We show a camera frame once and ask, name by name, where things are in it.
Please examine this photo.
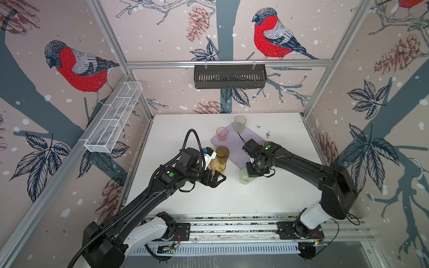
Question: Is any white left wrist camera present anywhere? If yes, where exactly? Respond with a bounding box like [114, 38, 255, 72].
[203, 147, 217, 166]

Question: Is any black wire wall basket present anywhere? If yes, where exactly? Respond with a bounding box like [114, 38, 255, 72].
[194, 64, 267, 89]

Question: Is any black corrugated cable hose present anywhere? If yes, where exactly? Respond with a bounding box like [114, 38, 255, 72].
[66, 180, 158, 268]

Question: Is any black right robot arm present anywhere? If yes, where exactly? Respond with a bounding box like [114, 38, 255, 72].
[242, 139, 358, 237]

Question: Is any white mesh wall basket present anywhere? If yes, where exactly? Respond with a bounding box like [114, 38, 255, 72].
[85, 82, 143, 153]

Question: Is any aluminium rail frame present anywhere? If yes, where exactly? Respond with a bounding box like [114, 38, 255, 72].
[133, 212, 374, 245]

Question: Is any pale green small glass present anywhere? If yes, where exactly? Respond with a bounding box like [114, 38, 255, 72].
[240, 168, 254, 184]

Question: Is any dark brown glass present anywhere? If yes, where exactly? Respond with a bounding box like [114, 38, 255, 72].
[216, 146, 230, 162]

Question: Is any yellow amber glass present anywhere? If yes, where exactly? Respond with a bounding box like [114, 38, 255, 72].
[210, 158, 226, 173]

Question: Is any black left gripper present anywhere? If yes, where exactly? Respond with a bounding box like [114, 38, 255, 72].
[185, 163, 227, 186]

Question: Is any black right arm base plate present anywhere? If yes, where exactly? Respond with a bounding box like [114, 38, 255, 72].
[276, 221, 325, 240]

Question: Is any lilac plastic tray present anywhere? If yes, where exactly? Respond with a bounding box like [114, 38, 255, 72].
[211, 124, 266, 169]

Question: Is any pale green tall glass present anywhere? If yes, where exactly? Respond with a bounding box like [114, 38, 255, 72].
[233, 116, 247, 134]

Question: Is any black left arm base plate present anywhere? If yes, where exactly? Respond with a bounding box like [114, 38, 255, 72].
[160, 223, 191, 242]

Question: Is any rose pink glass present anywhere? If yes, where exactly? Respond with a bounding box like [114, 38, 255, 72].
[216, 127, 229, 142]

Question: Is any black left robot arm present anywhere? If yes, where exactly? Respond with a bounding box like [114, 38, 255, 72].
[82, 147, 226, 268]

